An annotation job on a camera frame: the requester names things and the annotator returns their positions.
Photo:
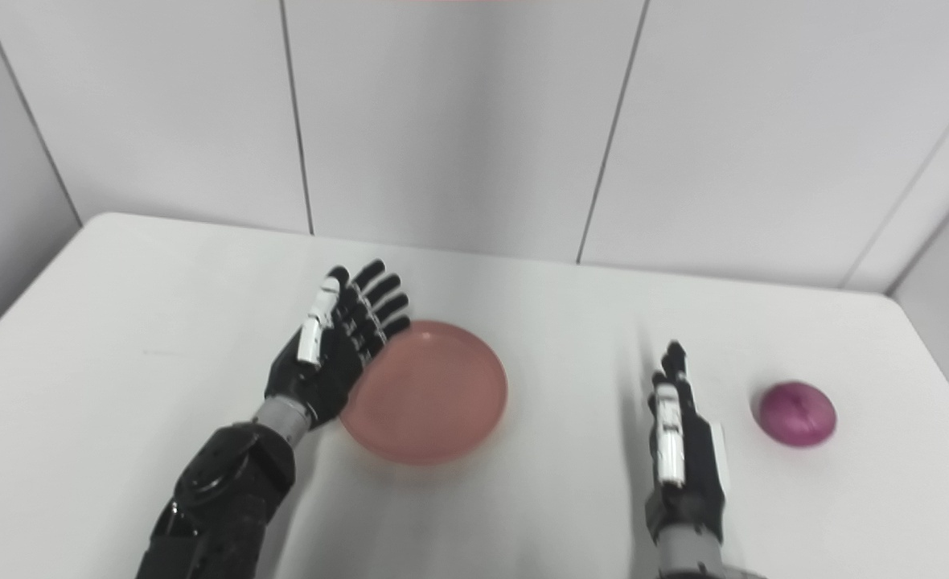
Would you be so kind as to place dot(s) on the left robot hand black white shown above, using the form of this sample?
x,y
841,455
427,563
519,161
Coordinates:
x,y
338,354

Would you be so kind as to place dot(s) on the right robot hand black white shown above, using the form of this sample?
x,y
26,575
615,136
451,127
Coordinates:
x,y
684,450

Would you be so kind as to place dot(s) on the pink plate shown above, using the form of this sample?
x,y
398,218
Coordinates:
x,y
434,394

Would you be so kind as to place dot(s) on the purple red onion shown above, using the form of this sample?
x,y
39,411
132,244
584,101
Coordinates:
x,y
798,413

